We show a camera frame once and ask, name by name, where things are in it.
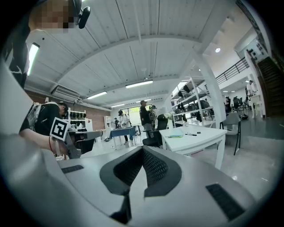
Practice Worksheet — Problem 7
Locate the person's left forearm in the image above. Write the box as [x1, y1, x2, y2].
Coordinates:
[19, 128, 68, 159]

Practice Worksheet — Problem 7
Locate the dark wooden staircase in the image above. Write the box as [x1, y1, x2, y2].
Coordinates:
[257, 56, 284, 118]

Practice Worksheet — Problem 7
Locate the white display shelf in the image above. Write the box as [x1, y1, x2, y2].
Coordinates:
[67, 107, 94, 132]

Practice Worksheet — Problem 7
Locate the grey chair with black legs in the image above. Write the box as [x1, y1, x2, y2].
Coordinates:
[219, 112, 242, 156]

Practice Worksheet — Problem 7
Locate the glass window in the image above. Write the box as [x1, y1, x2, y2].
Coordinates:
[127, 107, 142, 126]

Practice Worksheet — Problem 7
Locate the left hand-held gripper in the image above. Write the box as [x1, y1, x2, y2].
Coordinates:
[50, 117, 104, 159]

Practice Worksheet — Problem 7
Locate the white cabinet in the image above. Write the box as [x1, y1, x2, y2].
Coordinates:
[103, 115, 113, 129]

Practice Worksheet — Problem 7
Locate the person's black printed t-shirt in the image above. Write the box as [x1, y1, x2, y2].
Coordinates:
[1, 21, 32, 89]

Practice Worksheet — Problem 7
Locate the light blue fabric pouch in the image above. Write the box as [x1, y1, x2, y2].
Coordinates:
[165, 128, 185, 138]

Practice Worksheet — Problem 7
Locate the black head-mounted camera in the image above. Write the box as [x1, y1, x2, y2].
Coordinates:
[77, 6, 91, 30]

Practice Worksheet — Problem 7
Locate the blue covered table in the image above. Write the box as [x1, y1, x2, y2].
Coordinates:
[110, 126, 136, 151]

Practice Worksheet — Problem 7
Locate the white flower bouquet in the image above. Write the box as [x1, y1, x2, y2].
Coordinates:
[163, 111, 176, 121]

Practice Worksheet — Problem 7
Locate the white ceiling air conditioner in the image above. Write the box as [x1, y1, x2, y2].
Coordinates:
[50, 85, 81, 100]

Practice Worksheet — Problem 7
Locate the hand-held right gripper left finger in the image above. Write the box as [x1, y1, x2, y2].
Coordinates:
[58, 145, 143, 217]

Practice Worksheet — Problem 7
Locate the black office chair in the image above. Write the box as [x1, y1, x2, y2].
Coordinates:
[142, 113, 169, 149]

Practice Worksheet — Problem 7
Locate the person's head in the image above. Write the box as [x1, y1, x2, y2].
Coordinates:
[28, 0, 77, 34]

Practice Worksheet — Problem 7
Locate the white metal shelving rack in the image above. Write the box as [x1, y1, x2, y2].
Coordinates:
[170, 77, 216, 129]

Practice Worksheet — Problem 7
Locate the white counter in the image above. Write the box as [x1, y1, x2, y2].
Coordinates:
[249, 93, 262, 118]

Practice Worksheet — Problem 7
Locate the row of black bags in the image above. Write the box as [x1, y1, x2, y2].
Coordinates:
[176, 85, 211, 123]

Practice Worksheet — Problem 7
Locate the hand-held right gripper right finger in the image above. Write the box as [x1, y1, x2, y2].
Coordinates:
[130, 145, 256, 227]

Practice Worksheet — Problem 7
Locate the black metal balcony railing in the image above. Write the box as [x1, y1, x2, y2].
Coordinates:
[215, 57, 251, 86]

